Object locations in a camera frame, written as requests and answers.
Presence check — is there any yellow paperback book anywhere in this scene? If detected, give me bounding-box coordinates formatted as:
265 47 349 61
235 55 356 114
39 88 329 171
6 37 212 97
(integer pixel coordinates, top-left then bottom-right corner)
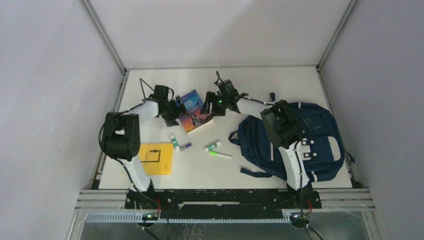
138 143 174 175

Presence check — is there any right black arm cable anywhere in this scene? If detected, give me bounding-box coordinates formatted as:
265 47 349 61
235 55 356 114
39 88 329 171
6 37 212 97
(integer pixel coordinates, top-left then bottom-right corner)
214 70 316 240

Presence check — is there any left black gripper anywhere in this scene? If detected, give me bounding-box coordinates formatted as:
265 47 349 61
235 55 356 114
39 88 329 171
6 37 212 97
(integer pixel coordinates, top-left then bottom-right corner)
161 96 191 127

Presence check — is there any green white glue stick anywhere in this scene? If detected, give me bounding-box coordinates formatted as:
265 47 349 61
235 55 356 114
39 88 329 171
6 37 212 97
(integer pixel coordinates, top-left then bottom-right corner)
169 134 181 152

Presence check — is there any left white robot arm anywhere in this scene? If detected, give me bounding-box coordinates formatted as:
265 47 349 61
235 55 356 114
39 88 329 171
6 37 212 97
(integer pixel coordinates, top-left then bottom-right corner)
98 85 186 209

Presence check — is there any white slotted cable duct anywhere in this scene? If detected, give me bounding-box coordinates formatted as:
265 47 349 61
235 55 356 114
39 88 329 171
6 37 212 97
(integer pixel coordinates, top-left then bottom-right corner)
85 212 291 224

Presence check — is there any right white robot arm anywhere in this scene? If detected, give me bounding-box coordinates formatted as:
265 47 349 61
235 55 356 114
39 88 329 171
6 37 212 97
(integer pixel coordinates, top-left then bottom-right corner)
200 78 313 208

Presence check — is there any green capped marker pen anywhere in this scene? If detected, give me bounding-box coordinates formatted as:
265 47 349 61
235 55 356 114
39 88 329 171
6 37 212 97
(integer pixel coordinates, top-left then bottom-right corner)
208 151 233 159

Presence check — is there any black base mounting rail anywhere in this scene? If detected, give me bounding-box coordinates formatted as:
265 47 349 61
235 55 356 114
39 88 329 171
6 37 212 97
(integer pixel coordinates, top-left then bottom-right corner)
124 188 322 219

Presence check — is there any Jane Eyre paperback book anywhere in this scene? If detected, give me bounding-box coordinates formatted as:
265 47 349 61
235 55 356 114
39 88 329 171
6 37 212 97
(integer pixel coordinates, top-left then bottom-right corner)
180 90 214 134

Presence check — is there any purple capped small tube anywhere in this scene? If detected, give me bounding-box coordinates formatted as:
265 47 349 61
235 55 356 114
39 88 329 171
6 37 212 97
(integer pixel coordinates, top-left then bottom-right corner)
179 143 192 151

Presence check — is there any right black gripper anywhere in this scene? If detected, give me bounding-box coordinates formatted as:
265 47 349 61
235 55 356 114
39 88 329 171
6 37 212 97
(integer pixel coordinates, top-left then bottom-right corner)
199 91 229 117

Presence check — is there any navy blue backpack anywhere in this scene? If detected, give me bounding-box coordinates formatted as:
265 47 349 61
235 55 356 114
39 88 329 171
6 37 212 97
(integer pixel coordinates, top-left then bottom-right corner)
228 102 348 182

